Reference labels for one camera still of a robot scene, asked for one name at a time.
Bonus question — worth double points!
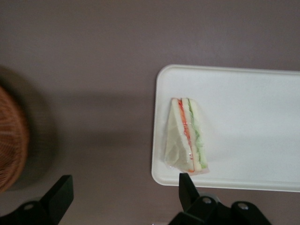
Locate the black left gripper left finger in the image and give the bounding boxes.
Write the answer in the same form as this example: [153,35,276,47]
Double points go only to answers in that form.
[0,174,75,225]

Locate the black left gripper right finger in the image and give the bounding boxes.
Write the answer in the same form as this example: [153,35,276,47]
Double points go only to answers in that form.
[168,172,274,225]

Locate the triangular sandwich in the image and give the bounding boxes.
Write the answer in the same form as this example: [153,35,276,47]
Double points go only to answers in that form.
[160,97,210,175]

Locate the brown round wicker basket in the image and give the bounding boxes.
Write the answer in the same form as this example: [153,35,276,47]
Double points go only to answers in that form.
[0,85,31,193]

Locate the beige rectangular plastic tray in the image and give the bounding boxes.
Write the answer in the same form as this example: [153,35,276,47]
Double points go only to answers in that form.
[150,64,300,194]

